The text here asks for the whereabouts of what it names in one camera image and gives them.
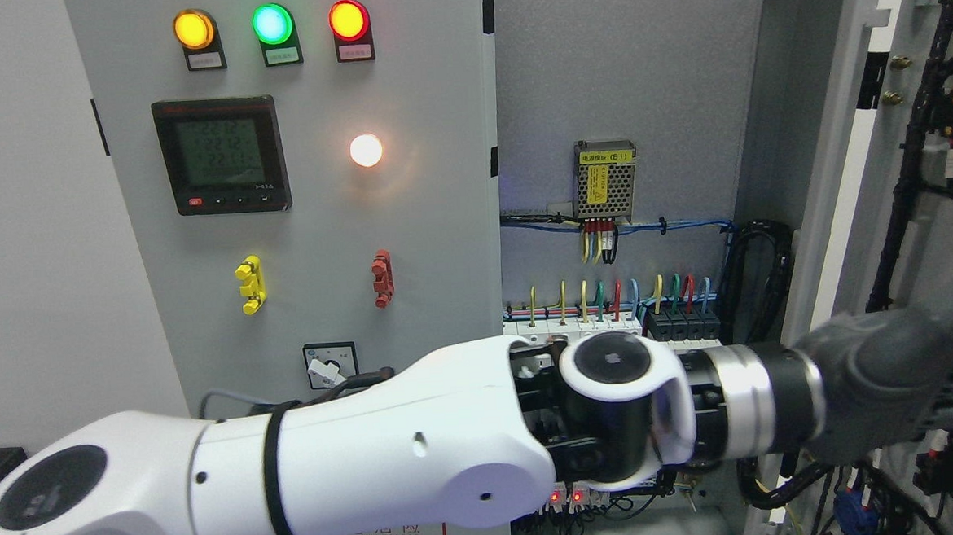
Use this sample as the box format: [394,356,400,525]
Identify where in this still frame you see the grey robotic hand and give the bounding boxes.
[796,279,953,465]

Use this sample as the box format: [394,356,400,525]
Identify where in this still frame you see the red indicator light left door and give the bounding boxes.
[328,0,375,63]

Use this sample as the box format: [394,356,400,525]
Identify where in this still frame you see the green indicator light left door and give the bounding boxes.
[251,2,304,67]

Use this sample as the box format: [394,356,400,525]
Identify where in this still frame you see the yellow indicator light left door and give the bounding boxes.
[172,8,227,72]

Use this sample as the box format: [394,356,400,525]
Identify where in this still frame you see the black surge protector modules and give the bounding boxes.
[644,309,721,350]

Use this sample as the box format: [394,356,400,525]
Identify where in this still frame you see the white socket breaker row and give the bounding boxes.
[503,314,641,345]

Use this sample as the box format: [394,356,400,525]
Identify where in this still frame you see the lower white breaker relay row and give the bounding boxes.
[511,476,678,521]

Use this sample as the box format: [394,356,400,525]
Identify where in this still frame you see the metal mesh power supply module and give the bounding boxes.
[573,138,638,221]

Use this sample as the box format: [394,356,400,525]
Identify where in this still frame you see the red terminal connector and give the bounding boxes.
[370,249,395,309]

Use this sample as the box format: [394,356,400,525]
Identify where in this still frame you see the white glowing indicator lamp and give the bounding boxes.
[348,133,384,169]

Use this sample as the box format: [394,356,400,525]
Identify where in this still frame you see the yellow terminal connector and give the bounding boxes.
[235,256,267,316]

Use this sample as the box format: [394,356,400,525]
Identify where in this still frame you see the black digital power meter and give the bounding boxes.
[151,95,293,216]

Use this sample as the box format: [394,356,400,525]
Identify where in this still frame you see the black corrugated cable conduit right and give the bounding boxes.
[715,218,799,349]

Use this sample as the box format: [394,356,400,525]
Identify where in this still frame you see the white rotary selector switch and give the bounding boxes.
[302,341,360,391]

